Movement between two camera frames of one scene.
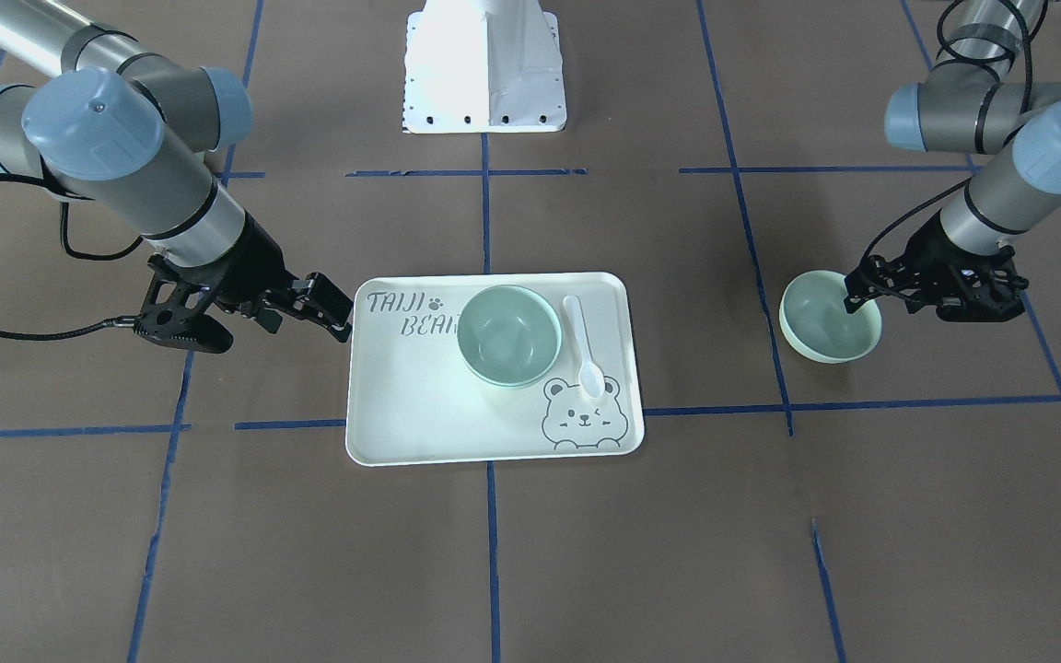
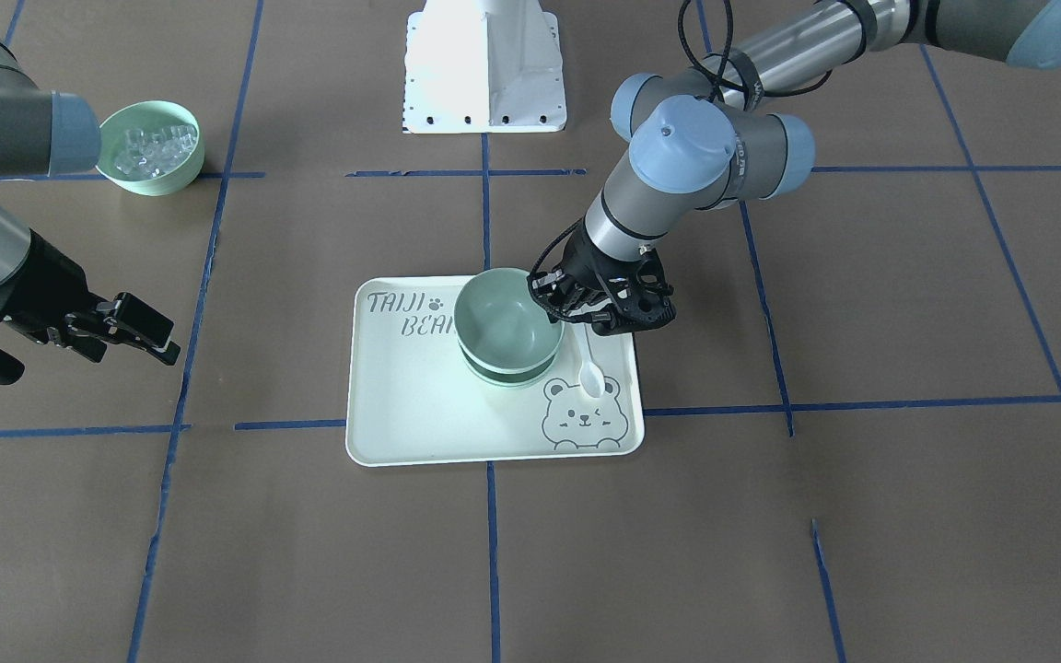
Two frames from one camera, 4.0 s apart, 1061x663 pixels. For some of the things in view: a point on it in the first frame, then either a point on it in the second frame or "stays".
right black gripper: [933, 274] -> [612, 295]
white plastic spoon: [590, 377] stays
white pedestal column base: [483, 66] stays
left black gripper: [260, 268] -> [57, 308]
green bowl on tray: [513, 374] stays
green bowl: [816, 321] -> [502, 322]
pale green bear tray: [413, 399] stays
